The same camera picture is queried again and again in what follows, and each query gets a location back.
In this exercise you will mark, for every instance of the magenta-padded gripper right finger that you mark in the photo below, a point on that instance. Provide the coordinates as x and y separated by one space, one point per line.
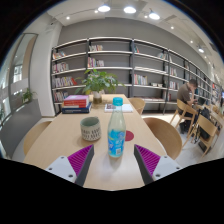
166 165

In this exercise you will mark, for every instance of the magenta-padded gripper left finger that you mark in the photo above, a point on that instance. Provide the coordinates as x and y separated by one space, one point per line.
60 166

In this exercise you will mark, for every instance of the clear bottle with blue cap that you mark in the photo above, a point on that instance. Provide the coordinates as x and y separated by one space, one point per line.
116 133

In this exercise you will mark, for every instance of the round-backed wooden chair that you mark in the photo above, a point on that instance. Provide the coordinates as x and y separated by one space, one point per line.
165 135
137 104

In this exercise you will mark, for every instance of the pale green patterned mug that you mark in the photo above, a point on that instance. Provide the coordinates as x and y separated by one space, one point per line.
90 130

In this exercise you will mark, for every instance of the group of wooden slat chairs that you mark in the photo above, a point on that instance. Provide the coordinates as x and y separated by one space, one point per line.
206 128

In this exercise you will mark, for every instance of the dark blue book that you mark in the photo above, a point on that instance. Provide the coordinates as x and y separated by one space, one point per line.
76 109

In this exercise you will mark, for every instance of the black backpack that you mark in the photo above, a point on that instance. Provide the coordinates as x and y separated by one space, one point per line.
204 115

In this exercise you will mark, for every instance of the red book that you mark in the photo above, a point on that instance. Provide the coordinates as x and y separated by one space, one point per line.
76 103

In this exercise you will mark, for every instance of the white booklet with patterned cover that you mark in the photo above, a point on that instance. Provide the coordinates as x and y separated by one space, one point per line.
127 107

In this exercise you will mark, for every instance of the pink book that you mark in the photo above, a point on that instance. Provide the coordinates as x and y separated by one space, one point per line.
76 98

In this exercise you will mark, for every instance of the person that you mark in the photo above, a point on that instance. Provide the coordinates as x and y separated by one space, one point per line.
184 95

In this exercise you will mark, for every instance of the small potted plant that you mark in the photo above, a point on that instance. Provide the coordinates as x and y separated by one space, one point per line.
27 96

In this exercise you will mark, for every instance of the leafy green potted plant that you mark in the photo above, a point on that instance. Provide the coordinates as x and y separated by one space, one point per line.
96 81

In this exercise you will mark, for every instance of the grey bookshelf unit with books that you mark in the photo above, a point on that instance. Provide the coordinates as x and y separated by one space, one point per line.
146 70

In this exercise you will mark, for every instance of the group of ceiling lights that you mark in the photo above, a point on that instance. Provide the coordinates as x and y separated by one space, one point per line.
130 9

